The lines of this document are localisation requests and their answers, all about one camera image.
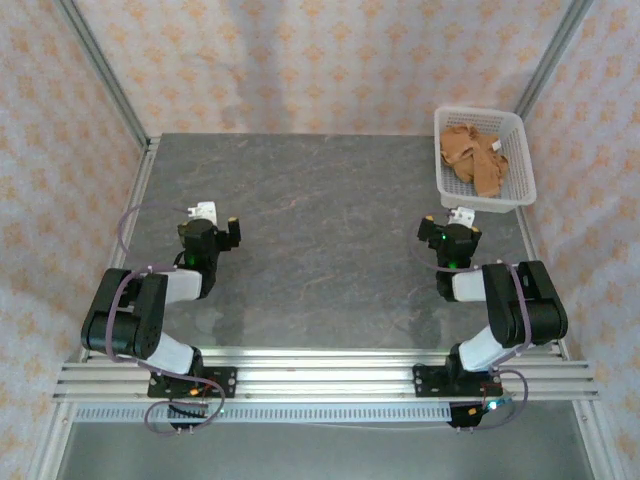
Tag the orange-brown t-shirt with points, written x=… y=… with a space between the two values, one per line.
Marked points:
x=475 y=160

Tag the white plastic mesh basket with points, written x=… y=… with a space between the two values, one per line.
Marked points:
x=520 y=165

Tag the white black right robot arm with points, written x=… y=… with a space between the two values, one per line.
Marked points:
x=470 y=285

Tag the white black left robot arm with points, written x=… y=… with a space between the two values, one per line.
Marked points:
x=180 y=285

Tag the aluminium mounting beam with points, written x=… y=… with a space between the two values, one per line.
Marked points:
x=325 y=380

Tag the patterned backdrop cloth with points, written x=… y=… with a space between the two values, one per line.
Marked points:
x=320 y=60

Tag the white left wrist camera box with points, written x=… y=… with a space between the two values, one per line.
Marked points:
x=207 y=211

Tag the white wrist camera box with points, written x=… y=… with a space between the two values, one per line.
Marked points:
x=207 y=211
x=461 y=216

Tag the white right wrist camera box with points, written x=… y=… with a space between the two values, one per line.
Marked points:
x=461 y=216

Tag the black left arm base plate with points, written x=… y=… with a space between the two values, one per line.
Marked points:
x=227 y=382

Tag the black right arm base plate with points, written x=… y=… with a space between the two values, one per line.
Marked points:
x=425 y=382

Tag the aluminium frame post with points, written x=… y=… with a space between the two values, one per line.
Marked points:
x=102 y=70
x=552 y=57

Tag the aluminium frame leg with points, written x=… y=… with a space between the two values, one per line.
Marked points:
x=600 y=450
x=48 y=450

